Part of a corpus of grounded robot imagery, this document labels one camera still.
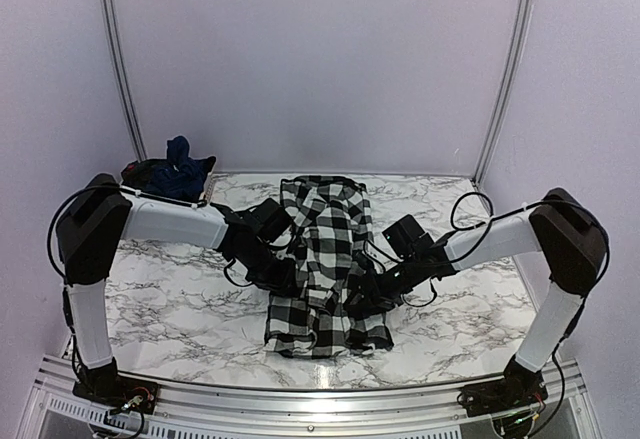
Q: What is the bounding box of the front aluminium table rail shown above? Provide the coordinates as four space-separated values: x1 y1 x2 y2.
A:
16 356 602 438

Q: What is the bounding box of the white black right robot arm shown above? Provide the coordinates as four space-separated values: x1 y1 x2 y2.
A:
345 188 610 407

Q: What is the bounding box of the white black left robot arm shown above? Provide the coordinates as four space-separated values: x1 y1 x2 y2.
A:
47 174 296 404

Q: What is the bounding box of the black white plaid shirt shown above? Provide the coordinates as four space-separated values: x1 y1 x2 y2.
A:
264 175 394 359

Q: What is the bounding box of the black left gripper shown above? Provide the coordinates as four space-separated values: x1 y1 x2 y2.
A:
235 241 298 294

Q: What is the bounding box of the left aluminium frame post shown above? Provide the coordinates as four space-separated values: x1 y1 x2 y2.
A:
100 0 147 160

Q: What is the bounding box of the dark blue green clothes pile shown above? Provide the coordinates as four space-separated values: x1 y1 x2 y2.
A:
121 135 217 202

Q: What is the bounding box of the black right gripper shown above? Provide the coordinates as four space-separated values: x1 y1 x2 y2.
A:
342 254 423 313

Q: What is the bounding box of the pink perforated laundry basket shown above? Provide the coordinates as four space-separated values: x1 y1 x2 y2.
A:
198 172 216 204

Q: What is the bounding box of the aluminium frame post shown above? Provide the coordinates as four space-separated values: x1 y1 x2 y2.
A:
100 0 147 160
472 0 534 187

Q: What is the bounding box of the right aluminium frame post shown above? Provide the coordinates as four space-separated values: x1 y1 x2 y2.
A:
472 0 534 187

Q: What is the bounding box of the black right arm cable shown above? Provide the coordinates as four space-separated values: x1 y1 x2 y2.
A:
362 191 612 310

